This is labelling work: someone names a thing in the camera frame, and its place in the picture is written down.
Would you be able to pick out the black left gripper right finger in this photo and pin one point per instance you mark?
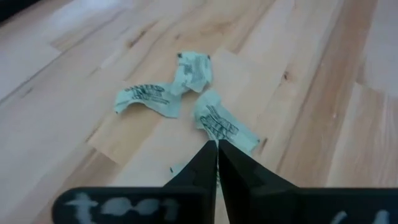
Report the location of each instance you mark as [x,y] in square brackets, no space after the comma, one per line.
[255,193]

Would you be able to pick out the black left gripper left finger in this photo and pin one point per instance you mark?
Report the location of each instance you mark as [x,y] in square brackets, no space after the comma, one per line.
[186,199]

